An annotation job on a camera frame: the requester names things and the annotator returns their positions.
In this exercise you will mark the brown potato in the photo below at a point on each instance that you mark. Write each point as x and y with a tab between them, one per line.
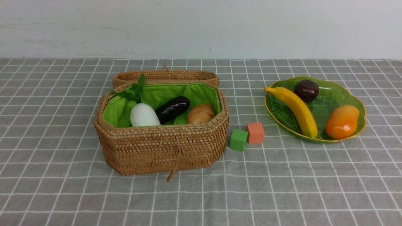
200	114

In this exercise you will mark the woven rattan basket lid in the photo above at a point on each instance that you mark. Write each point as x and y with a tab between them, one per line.
166	76

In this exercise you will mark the green glass leaf plate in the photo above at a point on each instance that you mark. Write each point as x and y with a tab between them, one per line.
331	96

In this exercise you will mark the woven rattan basket green lining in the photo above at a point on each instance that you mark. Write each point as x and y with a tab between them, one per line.
165	148

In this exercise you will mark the green foam cube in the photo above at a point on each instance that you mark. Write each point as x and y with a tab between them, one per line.
238	140

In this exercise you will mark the green bitter gourd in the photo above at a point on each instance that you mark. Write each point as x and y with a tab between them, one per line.
181	120

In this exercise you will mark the yellow banana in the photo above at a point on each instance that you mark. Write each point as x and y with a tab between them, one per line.
301	111

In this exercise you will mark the white radish with leaves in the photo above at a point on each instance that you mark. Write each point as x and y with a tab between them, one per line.
135	113

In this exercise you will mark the grey checked tablecloth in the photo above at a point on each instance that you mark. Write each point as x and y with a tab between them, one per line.
53	171

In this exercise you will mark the orange mango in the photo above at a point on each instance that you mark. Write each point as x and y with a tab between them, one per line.
342	122

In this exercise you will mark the dark purple passion fruit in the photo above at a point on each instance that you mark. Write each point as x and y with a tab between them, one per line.
307	90

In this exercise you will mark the dark purple eggplant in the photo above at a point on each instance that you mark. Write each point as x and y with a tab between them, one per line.
172	109

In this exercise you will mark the orange foam cube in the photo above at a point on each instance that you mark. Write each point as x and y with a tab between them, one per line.
256	132

